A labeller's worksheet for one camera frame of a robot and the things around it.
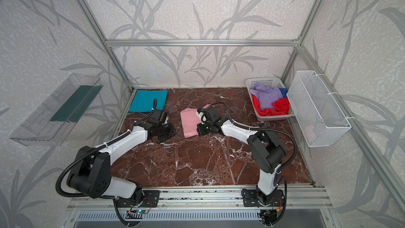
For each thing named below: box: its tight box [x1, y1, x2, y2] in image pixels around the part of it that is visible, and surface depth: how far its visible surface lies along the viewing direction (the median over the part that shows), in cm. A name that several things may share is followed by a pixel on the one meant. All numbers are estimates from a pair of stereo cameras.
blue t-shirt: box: [278, 87, 288, 98], surface depth 108 cm
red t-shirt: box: [251, 93, 291, 117], surface depth 99 cm
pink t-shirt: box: [179, 103, 211, 138], surface depth 100 cm
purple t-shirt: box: [248, 82, 284, 111], surface depth 107 cm
